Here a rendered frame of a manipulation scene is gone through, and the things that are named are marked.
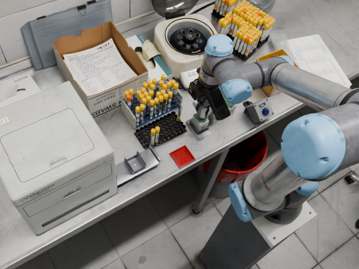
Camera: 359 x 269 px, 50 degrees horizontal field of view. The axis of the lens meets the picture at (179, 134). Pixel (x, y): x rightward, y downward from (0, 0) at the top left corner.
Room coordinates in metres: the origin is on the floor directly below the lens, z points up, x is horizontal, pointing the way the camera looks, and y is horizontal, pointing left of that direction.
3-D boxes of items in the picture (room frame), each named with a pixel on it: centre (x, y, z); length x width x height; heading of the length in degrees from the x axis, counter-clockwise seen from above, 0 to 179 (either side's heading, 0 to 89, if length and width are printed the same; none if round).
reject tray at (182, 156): (0.65, -0.03, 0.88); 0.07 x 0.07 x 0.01; 44
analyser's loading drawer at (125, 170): (0.54, 0.14, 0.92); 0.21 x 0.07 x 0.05; 134
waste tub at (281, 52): (1.09, -0.33, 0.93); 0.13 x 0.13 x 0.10; 40
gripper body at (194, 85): (0.79, -0.05, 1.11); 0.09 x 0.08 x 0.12; 44
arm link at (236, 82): (0.71, -0.13, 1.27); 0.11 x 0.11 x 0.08; 32
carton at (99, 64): (0.90, 0.34, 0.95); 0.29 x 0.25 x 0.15; 44
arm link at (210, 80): (0.78, -0.06, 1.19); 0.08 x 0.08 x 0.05
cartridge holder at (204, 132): (0.78, -0.06, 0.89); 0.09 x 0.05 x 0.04; 44
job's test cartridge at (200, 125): (0.78, -0.06, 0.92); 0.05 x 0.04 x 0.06; 44
